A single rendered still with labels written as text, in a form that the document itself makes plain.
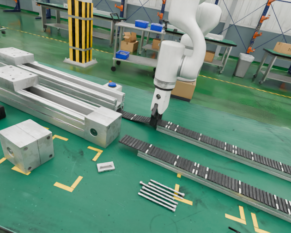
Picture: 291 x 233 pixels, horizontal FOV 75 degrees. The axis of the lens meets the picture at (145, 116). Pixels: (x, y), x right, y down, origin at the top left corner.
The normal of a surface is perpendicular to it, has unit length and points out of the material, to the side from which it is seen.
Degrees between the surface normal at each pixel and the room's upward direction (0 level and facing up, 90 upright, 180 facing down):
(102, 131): 90
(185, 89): 90
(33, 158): 90
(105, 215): 0
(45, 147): 90
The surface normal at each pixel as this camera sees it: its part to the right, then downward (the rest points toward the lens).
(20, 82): 0.91, 0.33
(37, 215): 0.17, -0.85
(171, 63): -0.16, 0.44
